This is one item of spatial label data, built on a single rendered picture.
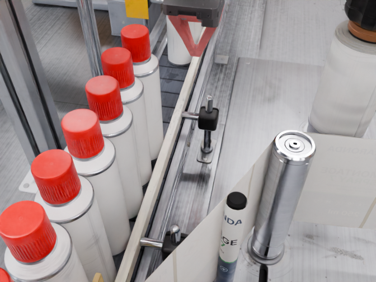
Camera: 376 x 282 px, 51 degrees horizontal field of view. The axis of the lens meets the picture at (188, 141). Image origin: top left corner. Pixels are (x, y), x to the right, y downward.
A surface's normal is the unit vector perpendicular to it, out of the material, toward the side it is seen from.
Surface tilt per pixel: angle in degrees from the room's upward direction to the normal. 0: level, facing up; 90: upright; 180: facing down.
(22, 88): 90
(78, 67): 0
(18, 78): 90
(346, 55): 92
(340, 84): 92
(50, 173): 2
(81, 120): 3
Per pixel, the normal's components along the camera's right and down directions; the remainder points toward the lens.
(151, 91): 0.60, 0.57
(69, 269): 0.92, 0.28
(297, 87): 0.00, -0.70
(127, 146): 0.79, 0.44
